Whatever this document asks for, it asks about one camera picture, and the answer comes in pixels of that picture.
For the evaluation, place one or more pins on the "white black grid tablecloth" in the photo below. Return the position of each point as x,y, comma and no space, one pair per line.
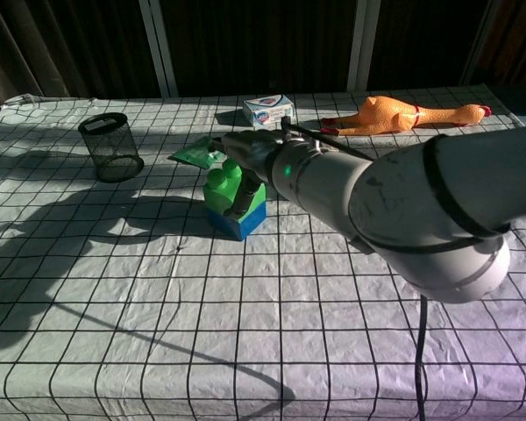
158,307

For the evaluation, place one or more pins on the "white window frame post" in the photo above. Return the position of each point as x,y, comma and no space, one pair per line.
160,48
363,44

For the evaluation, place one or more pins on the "blue building block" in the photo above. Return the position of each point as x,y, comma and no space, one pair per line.
241,226

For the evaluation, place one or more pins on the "orange rubber chicken toy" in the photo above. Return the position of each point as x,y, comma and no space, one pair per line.
381,114

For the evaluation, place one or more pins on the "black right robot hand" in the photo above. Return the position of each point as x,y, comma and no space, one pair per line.
250,149

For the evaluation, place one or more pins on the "white blue soap box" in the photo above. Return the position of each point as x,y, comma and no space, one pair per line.
267,112

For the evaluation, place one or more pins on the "black mesh pen cup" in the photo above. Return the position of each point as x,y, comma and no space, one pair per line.
109,149

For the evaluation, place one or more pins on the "green foil packet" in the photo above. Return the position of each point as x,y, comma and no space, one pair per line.
193,153

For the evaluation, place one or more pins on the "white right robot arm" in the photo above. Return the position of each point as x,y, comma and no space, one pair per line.
399,197

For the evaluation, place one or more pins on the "green toy block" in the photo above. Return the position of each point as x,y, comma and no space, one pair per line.
217,193

